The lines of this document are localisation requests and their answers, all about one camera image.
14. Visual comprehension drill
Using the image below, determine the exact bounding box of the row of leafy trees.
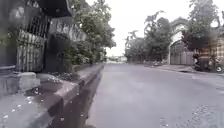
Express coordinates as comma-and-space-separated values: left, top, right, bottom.
64, 0, 117, 66

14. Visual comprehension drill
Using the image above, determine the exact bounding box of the grey concrete road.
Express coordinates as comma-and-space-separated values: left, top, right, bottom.
83, 63, 224, 128

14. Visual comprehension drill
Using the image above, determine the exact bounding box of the group of palm trees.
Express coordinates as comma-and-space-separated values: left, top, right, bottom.
124, 9, 174, 65

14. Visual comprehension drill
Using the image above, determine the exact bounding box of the dark roadside gutter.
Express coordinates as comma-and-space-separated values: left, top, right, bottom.
49, 71, 103, 128

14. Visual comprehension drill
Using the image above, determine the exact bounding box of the concrete pavement strip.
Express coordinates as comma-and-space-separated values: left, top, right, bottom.
144, 63, 224, 76

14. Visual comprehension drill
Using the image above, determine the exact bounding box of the white building with gate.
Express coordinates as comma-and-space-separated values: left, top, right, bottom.
167, 16, 195, 66

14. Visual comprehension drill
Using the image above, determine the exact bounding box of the dark building with awning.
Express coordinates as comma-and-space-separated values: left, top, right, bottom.
0, 0, 88, 74

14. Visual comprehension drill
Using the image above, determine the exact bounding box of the metal bar gate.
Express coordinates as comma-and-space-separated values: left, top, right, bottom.
15, 13, 52, 73

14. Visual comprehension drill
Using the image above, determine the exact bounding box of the raised concrete pavement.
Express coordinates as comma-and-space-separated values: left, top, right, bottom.
0, 63, 105, 128

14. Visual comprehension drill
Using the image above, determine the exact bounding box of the parked motorcycle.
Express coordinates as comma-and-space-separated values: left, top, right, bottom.
192, 53, 224, 73

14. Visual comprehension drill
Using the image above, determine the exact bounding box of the tall leafy tree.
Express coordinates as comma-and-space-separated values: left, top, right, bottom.
181, 0, 224, 52

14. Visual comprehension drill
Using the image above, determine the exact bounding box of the brown brick building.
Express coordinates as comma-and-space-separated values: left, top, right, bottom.
196, 27, 224, 65

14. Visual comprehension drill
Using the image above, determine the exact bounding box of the low concrete block wall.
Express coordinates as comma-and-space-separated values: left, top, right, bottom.
0, 71, 42, 98

